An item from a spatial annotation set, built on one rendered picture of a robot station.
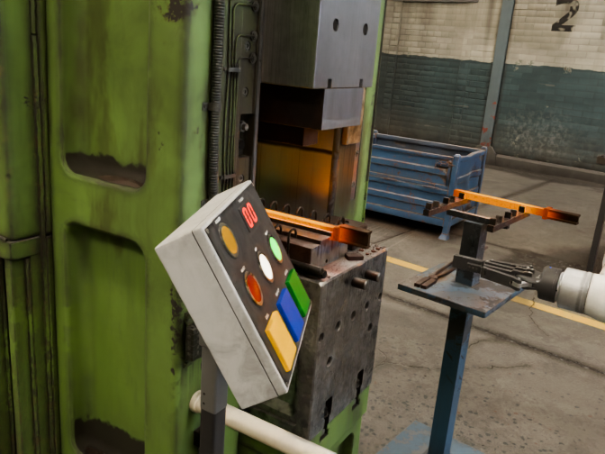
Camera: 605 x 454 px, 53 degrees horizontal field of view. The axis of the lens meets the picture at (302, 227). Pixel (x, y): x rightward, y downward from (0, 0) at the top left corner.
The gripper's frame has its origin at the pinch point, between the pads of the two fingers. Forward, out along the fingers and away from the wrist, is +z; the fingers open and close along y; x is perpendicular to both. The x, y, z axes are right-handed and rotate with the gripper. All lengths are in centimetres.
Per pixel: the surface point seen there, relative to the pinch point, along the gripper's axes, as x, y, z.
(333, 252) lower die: -5.8, -0.8, 35.1
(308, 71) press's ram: 40, -18, 37
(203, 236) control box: 19, -73, 18
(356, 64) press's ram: 42, 2, 35
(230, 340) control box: 4, -71, 14
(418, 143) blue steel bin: -35, 419, 175
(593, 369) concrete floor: -100, 182, -24
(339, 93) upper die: 36, -5, 35
